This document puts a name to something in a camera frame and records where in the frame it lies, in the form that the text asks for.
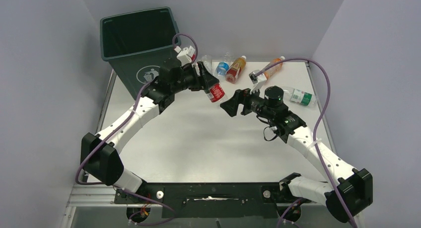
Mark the white blue label bottle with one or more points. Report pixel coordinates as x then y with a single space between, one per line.
207 61

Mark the clear bottle red cap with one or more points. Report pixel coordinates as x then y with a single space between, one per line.
216 94

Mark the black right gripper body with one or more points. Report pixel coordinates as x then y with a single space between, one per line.
253 103

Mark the brown tea bottle red label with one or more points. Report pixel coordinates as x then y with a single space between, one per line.
235 70

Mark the orange juice bottle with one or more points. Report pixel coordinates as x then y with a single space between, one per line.
275 66

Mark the clear bottle blue label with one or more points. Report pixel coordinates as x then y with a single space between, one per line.
223 66

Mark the aluminium frame rail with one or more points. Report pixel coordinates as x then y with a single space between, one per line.
101 206

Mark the clear bottle green cap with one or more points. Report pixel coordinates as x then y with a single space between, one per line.
300 97

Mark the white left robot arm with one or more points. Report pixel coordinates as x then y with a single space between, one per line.
100 152

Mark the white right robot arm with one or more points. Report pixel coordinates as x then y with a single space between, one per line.
348 191

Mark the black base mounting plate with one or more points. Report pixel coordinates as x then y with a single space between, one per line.
220 200

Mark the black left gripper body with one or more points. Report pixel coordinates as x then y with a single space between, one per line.
189 78

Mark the dark green trash bin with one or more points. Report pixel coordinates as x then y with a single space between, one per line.
136 44

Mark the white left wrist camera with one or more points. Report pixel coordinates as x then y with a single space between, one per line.
185 55

